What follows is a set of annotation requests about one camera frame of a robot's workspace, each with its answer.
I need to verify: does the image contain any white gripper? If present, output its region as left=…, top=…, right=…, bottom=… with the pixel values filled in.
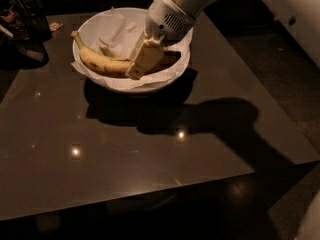
left=126, top=0, right=195, bottom=80

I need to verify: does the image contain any yellow banana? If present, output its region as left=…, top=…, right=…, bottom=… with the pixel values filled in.
left=99, top=44, right=128, bottom=61
left=70, top=29, right=182, bottom=78

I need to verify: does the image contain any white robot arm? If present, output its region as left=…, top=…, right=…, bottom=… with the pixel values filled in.
left=137, top=0, right=319, bottom=240

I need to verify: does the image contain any white bowl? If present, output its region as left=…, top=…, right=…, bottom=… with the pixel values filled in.
left=71, top=7, right=194, bottom=95

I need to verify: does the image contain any white paper liner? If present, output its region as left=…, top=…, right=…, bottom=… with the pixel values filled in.
left=70, top=7, right=193, bottom=91

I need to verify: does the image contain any small crumpled wrapper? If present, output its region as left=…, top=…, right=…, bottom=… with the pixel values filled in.
left=49, top=22, right=63, bottom=32

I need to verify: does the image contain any black mesh basket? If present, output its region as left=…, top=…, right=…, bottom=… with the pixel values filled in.
left=22, top=7, right=52, bottom=42

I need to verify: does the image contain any dark clutter pile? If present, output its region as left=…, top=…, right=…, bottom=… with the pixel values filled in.
left=0, top=0, right=49, bottom=70

